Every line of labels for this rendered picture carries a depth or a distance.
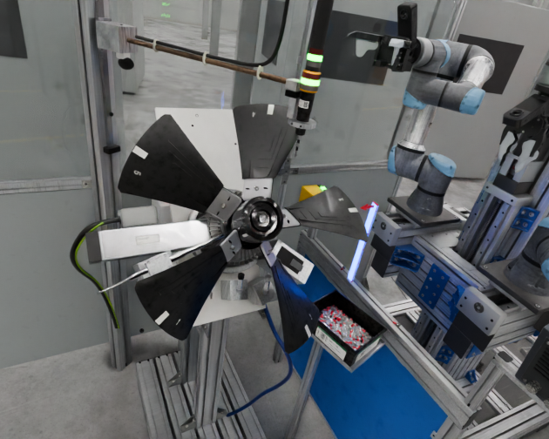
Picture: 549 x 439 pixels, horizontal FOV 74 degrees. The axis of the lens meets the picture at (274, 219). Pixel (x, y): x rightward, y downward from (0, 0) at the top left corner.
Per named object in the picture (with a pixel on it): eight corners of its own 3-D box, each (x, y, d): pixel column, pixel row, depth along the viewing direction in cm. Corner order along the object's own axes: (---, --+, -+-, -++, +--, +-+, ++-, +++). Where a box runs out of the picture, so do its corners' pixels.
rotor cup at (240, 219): (212, 212, 101) (227, 203, 90) (254, 192, 108) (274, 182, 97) (235, 259, 102) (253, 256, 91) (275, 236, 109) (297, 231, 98)
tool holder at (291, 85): (275, 121, 90) (281, 79, 85) (288, 117, 95) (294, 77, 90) (308, 131, 87) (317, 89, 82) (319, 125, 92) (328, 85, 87)
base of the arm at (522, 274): (521, 264, 131) (535, 241, 126) (563, 292, 120) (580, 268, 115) (493, 269, 125) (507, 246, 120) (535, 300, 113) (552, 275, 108)
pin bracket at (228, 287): (220, 280, 115) (230, 280, 108) (236, 279, 118) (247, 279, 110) (220, 299, 115) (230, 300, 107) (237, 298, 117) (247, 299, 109)
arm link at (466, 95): (493, 79, 140) (471, 126, 108) (463, 73, 144) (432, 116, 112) (507, 47, 132) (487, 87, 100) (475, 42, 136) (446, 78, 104)
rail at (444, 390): (297, 245, 166) (301, 230, 162) (305, 243, 168) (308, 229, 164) (460, 430, 100) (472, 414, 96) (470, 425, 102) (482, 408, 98)
